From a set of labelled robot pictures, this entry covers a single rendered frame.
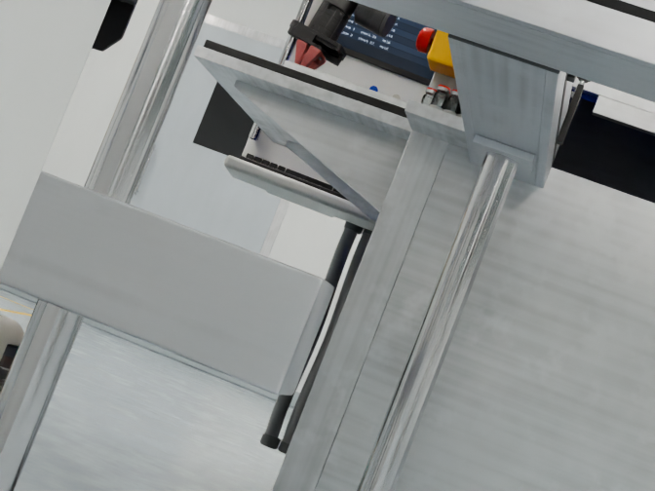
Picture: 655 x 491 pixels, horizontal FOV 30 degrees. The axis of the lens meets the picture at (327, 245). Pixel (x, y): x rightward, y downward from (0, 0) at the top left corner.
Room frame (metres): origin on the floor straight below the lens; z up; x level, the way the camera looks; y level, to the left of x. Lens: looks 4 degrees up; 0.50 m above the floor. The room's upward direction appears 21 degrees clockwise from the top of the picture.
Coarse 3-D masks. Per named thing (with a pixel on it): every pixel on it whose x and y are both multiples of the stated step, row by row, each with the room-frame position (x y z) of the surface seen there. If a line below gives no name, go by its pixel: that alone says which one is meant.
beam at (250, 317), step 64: (64, 192) 1.22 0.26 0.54; (64, 256) 1.22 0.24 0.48; (128, 256) 1.20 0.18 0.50; (192, 256) 1.19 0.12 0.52; (256, 256) 1.18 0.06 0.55; (128, 320) 1.20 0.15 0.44; (192, 320) 1.19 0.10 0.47; (256, 320) 1.18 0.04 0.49; (320, 320) 1.23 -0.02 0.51; (256, 384) 1.17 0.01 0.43
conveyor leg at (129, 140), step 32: (160, 0) 1.24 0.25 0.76; (192, 0) 1.23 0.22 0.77; (160, 32) 1.23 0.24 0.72; (192, 32) 1.24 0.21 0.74; (160, 64) 1.23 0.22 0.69; (128, 96) 1.23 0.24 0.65; (160, 96) 1.24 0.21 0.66; (128, 128) 1.23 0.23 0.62; (160, 128) 1.25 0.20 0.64; (96, 160) 1.24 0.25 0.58; (128, 160) 1.23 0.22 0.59; (128, 192) 1.24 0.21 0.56; (32, 320) 1.24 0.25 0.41; (64, 320) 1.23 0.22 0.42; (32, 352) 1.23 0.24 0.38; (64, 352) 1.24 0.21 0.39; (32, 384) 1.23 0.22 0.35; (0, 416) 1.23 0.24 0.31; (32, 416) 1.24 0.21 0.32; (0, 448) 1.23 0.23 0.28; (0, 480) 1.23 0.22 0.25
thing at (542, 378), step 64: (448, 192) 1.96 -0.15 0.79; (512, 192) 1.94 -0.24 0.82; (576, 192) 1.92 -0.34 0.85; (512, 256) 1.93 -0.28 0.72; (576, 256) 1.91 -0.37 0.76; (640, 256) 1.90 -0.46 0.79; (384, 320) 1.96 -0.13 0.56; (512, 320) 1.93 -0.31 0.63; (576, 320) 1.91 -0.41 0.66; (640, 320) 1.89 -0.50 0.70; (384, 384) 1.95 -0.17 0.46; (448, 384) 1.94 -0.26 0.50; (512, 384) 1.92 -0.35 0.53; (576, 384) 1.90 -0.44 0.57; (640, 384) 1.88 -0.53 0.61; (448, 448) 1.93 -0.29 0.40; (512, 448) 1.91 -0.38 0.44; (576, 448) 1.90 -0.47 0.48; (640, 448) 1.88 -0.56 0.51
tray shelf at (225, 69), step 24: (216, 72) 2.14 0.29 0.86; (240, 72) 2.05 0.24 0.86; (264, 72) 2.04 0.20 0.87; (240, 96) 2.30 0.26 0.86; (288, 96) 2.11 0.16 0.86; (312, 96) 2.02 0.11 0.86; (336, 96) 2.01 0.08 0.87; (264, 120) 2.47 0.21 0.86; (360, 120) 2.06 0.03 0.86; (384, 120) 2.00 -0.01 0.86
